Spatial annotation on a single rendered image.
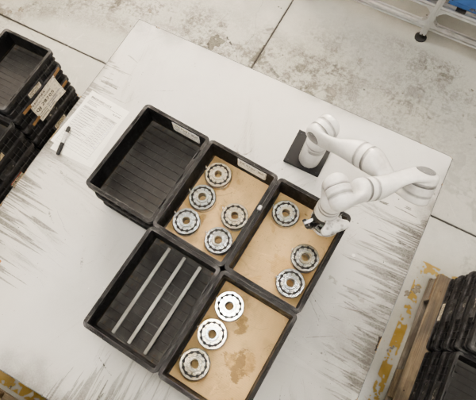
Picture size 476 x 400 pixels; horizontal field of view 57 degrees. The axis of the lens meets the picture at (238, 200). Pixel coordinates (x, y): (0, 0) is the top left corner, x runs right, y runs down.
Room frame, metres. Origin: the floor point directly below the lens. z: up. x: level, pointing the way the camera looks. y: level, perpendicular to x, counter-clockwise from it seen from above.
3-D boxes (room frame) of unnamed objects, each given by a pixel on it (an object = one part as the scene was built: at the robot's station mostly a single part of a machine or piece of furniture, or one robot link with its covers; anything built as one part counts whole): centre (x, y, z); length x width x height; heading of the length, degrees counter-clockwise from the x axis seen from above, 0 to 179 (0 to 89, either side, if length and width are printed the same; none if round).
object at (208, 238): (0.40, 0.07, 0.86); 0.10 x 0.10 x 0.01
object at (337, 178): (0.43, -0.27, 1.27); 0.09 x 0.07 x 0.15; 15
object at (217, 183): (0.66, 0.08, 0.86); 0.10 x 0.10 x 0.01
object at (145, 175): (0.68, 0.33, 0.87); 0.40 x 0.30 x 0.11; 149
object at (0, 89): (1.34, 1.16, 0.37); 0.40 x 0.30 x 0.45; 152
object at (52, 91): (1.28, 1.01, 0.41); 0.31 x 0.02 x 0.16; 152
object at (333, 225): (0.40, -0.28, 1.17); 0.11 x 0.09 x 0.06; 20
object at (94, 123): (0.95, 0.66, 0.70); 0.33 x 0.23 x 0.01; 153
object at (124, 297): (0.19, 0.28, 0.87); 0.40 x 0.30 x 0.11; 149
